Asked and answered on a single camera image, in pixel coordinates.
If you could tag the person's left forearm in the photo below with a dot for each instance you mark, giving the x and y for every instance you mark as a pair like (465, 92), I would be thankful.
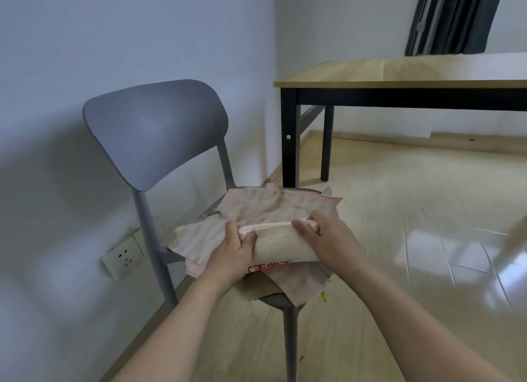
(173, 332)

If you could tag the dark grey curtain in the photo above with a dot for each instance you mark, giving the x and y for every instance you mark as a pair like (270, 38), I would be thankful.
(453, 19)

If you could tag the person's left hand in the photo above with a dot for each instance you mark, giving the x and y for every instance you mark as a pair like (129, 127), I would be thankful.
(230, 254)

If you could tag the pink towel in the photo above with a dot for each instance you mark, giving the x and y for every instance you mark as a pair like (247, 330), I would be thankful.
(255, 209)

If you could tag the olive floral cloth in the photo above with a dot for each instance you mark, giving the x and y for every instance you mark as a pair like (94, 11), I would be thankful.
(257, 289)

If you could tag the white wall socket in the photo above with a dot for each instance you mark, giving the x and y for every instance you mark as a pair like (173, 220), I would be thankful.
(122, 257)

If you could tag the grey plastic chair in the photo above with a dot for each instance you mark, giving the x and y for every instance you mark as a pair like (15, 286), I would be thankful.
(156, 126)

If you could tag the person's right forearm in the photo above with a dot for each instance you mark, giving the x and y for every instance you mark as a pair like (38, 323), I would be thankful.
(411, 328)

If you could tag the person's right hand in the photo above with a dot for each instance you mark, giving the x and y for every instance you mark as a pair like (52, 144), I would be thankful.
(333, 241)

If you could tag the wooden table with black legs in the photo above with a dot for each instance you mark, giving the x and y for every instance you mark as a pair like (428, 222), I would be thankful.
(391, 71)

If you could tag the cream towel with red band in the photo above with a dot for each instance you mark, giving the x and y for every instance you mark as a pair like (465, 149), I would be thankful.
(280, 241)

